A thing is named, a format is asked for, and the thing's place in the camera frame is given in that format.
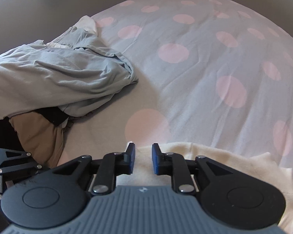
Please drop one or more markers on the grey garment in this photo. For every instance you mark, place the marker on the grey garment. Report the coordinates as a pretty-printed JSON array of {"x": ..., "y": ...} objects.
[{"x": 75, "y": 72}]

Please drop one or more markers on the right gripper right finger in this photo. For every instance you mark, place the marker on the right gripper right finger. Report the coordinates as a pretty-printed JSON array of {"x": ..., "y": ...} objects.
[{"x": 175, "y": 166}]

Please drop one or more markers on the brown garment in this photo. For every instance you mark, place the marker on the brown garment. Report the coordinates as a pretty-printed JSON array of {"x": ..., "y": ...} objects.
[{"x": 39, "y": 137}]

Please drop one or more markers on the black garment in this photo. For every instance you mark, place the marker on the black garment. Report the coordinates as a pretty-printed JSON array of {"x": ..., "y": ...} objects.
[{"x": 8, "y": 136}]

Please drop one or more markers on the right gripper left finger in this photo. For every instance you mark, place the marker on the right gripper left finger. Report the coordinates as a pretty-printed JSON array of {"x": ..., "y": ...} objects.
[{"x": 109, "y": 168}]

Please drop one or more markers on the polka dot bed sheet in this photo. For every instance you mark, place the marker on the polka dot bed sheet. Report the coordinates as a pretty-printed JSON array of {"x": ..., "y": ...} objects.
[{"x": 210, "y": 72}]

